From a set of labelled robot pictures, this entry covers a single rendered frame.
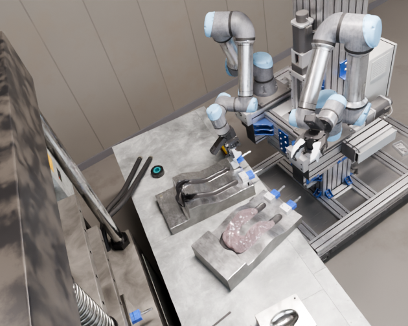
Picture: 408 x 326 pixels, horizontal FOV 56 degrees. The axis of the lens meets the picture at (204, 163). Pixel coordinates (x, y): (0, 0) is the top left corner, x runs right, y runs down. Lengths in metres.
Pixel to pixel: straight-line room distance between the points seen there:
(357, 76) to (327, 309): 1.00
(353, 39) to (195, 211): 1.08
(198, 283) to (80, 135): 2.17
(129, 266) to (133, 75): 1.99
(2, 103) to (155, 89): 2.75
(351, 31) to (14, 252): 1.39
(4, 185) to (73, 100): 2.71
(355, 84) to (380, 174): 1.31
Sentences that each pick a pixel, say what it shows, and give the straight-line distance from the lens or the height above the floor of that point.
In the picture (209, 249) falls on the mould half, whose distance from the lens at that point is 1.87.
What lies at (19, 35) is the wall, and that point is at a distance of 3.23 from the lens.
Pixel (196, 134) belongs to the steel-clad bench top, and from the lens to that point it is 2.56.
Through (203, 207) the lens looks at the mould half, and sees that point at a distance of 2.03.
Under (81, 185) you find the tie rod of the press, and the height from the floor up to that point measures 1.32.
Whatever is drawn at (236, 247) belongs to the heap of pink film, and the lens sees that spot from 1.88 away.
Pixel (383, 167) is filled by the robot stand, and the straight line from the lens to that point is 3.07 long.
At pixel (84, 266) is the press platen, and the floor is 1.29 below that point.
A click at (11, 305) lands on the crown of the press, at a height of 2.00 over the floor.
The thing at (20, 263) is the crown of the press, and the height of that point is 2.00.
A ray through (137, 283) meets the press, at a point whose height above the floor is 0.79.
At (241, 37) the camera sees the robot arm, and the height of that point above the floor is 1.55.
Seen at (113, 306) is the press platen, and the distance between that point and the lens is 1.74.
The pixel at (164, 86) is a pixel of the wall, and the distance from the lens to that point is 3.80.
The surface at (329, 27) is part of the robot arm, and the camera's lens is 1.70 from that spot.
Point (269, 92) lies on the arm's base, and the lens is 2.34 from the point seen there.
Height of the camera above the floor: 2.50
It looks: 46 degrees down
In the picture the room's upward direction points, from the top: 17 degrees counter-clockwise
